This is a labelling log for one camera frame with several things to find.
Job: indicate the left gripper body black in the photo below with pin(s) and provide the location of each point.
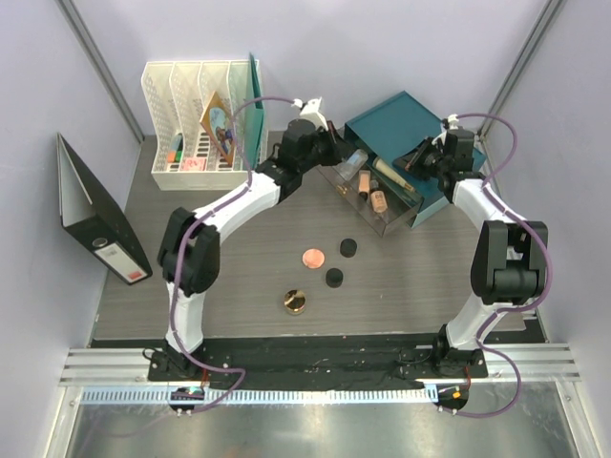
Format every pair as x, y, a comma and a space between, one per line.
320, 154

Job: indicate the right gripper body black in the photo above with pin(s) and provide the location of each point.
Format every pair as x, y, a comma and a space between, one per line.
434, 163

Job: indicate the clear plastic bottle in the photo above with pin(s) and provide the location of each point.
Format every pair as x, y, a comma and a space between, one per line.
350, 167

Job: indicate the gold spray bottle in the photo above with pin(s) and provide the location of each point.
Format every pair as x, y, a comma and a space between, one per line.
381, 166

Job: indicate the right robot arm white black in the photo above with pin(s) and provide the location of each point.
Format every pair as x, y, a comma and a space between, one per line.
510, 265

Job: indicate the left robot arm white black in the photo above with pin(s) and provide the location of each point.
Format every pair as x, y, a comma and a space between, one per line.
190, 252

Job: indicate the teal drawer organizer box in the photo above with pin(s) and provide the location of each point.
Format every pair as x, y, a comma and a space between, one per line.
391, 129

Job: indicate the teal folder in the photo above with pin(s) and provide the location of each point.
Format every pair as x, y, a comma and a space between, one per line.
253, 115

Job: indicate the illustrated picture book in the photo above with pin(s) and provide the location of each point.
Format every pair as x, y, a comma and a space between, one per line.
216, 122

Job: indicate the black round cap upper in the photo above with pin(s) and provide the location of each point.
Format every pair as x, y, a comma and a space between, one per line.
348, 247

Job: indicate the black round cap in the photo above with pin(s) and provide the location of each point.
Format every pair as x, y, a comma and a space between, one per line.
334, 277
348, 247

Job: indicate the pink sticky note pad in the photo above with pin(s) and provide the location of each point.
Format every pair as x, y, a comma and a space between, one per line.
194, 164

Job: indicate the white mesh file organizer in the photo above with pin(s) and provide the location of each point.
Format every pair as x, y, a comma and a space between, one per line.
177, 94

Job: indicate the green orange highlighter markers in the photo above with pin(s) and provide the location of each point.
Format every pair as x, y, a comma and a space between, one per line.
174, 155

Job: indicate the black round cap lower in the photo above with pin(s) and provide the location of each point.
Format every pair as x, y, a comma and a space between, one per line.
334, 277

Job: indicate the gold lidded cream jar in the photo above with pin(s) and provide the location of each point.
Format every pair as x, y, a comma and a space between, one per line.
295, 302

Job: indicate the black lever arch binder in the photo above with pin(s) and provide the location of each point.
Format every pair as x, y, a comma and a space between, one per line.
93, 218

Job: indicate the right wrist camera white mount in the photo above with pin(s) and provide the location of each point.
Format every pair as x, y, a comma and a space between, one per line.
451, 122

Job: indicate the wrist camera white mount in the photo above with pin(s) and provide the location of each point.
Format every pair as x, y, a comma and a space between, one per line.
451, 122
311, 110

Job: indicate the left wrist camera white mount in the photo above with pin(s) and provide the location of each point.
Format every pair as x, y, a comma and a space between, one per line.
311, 110

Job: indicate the aluminium rail frame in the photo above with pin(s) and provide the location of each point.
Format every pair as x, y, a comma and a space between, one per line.
120, 376

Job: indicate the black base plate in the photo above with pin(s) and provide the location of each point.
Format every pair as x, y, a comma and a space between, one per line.
307, 362

